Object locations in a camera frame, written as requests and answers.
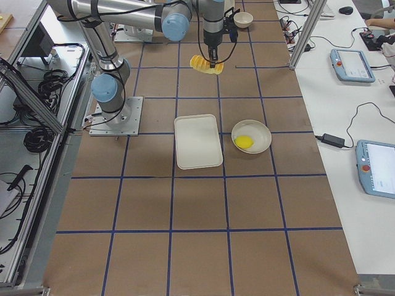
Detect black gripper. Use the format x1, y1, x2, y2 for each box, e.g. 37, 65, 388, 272
203, 30, 223, 68

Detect yellow orange striped bread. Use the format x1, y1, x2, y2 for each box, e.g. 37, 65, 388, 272
189, 55, 224, 75

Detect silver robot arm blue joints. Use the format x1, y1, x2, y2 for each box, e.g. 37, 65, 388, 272
46, 0, 225, 115

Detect person hand at desk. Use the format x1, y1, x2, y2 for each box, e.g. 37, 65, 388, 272
365, 18, 395, 29

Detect small cream bowl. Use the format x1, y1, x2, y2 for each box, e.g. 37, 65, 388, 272
233, 12, 254, 28

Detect white rectangular tray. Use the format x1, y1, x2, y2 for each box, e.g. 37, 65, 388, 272
174, 114, 223, 170

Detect yellow lemon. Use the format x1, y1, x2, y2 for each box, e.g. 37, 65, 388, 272
235, 135, 254, 149

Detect white bowl with lemon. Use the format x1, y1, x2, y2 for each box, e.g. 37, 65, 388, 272
231, 120, 272, 154

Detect far blue teach pendant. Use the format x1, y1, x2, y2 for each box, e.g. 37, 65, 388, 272
330, 49, 375, 83

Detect blue teach pendant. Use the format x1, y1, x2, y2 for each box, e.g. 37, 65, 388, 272
330, 49, 375, 83
355, 140, 394, 199

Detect black computer mouse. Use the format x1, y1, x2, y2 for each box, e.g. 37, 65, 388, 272
338, 6, 354, 15

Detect black power adapter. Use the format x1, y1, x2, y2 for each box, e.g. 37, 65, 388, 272
321, 133, 345, 148

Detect near blue teach pendant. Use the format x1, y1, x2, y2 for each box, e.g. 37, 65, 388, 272
355, 140, 394, 199

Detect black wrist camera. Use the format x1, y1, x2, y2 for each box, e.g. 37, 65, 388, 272
223, 7, 240, 43

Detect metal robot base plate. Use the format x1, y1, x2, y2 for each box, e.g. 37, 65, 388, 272
89, 96, 143, 136

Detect aluminium frame post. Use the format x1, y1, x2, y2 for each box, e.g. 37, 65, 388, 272
289, 0, 326, 70

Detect black coiled cable bundle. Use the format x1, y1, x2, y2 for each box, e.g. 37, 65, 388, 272
23, 126, 51, 153

